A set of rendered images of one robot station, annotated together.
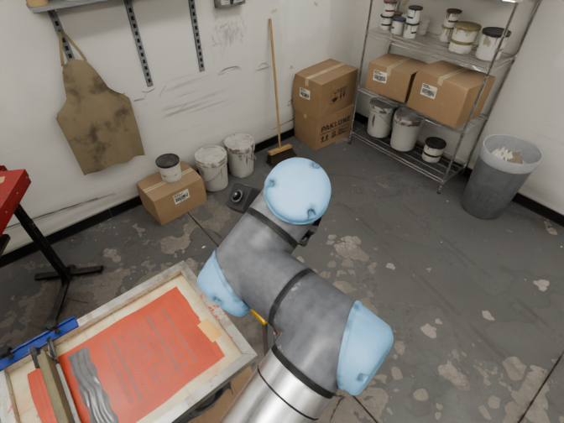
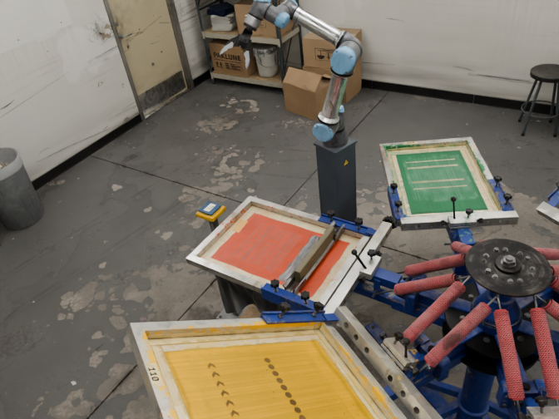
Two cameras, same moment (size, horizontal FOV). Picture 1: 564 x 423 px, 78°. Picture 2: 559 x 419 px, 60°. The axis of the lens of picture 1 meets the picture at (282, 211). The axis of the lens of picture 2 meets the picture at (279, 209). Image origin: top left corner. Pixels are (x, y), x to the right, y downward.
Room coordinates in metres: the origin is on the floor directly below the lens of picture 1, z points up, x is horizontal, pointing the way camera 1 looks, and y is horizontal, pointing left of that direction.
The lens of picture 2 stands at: (0.94, 2.39, 2.67)
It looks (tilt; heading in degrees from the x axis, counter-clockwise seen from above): 38 degrees down; 257
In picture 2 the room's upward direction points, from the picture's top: 8 degrees counter-clockwise
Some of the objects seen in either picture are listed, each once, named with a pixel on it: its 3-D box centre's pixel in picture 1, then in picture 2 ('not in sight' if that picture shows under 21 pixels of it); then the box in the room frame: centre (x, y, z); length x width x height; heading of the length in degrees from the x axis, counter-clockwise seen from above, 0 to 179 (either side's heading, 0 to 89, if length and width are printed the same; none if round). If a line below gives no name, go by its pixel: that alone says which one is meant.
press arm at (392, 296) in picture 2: not in sight; (356, 286); (0.27, 0.92, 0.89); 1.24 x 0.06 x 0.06; 129
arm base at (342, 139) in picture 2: not in sight; (334, 134); (0.01, 0.09, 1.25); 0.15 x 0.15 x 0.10
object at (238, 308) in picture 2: not in sight; (254, 301); (0.74, 0.67, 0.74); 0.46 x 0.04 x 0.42; 129
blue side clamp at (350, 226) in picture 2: not in sight; (344, 228); (0.17, 0.59, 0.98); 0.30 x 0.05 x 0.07; 129
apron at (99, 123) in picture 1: (93, 106); not in sight; (2.40, 1.40, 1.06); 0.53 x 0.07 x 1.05; 129
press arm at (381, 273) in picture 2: not in sight; (381, 277); (0.18, 1.02, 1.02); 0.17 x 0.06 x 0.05; 129
